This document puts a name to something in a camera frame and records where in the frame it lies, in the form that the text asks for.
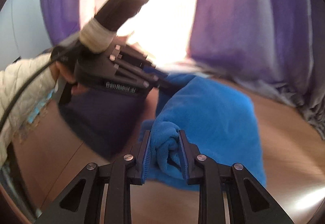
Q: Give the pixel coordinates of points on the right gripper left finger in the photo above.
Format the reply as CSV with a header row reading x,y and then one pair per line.
x,y
80,201

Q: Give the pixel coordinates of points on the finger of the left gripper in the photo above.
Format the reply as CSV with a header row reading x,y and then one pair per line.
x,y
165,86
150,72

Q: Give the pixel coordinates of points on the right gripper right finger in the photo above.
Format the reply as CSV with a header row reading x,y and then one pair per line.
x,y
227,192

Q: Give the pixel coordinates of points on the blue fleece pants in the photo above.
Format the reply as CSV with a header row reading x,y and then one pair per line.
x,y
218,119

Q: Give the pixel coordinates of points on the person's left hand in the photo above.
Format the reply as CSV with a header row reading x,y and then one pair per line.
x,y
58,69

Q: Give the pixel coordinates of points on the dark folded garment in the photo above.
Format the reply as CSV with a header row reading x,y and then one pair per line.
x,y
108,123

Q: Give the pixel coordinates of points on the purple grey curtain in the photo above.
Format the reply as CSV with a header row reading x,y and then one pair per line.
x,y
273,47

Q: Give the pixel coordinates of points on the black camera mount with tape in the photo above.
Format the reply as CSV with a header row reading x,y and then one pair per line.
x,y
100,31

